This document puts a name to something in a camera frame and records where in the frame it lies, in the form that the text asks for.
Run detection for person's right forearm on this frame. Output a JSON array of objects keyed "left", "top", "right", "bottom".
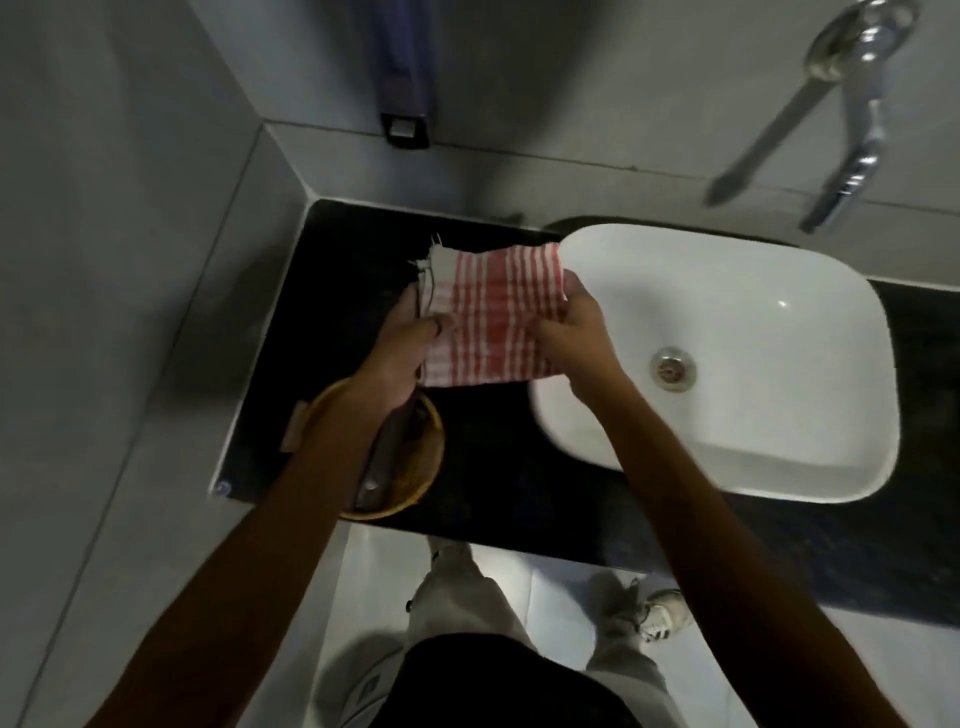
[{"left": 574, "top": 373, "right": 912, "bottom": 728}]

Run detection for person's black shirt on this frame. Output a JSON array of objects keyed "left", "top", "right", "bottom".
[{"left": 369, "top": 633, "right": 645, "bottom": 728}]

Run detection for white ceramic wash basin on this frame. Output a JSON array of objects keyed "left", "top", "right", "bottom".
[{"left": 529, "top": 222, "right": 901, "bottom": 505}]

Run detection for knife with wooden handle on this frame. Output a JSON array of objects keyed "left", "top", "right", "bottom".
[{"left": 354, "top": 397, "right": 426, "bottom": 513}]

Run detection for person's left hand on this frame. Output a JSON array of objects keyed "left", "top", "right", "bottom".
[{"left": 351, "top": 285, "right": 454, "bottom": 412}]

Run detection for person's beige trousers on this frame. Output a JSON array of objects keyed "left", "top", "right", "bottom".
[{"left": 405, "top": 537, "right": 670, "bottom": 728}]

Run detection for person's right white sneaker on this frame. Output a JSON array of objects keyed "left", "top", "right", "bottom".
[{"left": 628, "top": 579, "right": 694, "bottom": 645}]

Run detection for chrome wall faucet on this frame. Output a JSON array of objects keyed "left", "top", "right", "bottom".
[{"left": 705, "top": 0, "right": 922, "bottom": 235}]

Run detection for person's left forearm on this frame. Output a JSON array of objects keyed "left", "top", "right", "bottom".
[{"left": 84, "top": 381, "right": 408, "bottom": 728}]

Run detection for wall soap dispenser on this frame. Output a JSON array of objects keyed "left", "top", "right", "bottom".
[{"left": 367, "top": 0, "right": 438, "bottom": 151}]

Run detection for metal sink drain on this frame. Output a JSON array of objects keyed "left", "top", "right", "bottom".
[{"left": 649, "top": 346, "right": 698, "bottom": 391}]

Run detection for person's right hand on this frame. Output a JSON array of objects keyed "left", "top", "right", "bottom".
[{"left": 534, "top": 270, "right": 627, "bottom": 406}]

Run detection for red white checked cloth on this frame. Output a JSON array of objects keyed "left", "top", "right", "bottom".
[{"left": 408, "top": 234, "right": 570, "bottom": 389}]

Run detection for round wooden tray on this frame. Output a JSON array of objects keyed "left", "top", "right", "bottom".
[{"left": 282, "top": 377, "right": 447, "bottom": 522}]

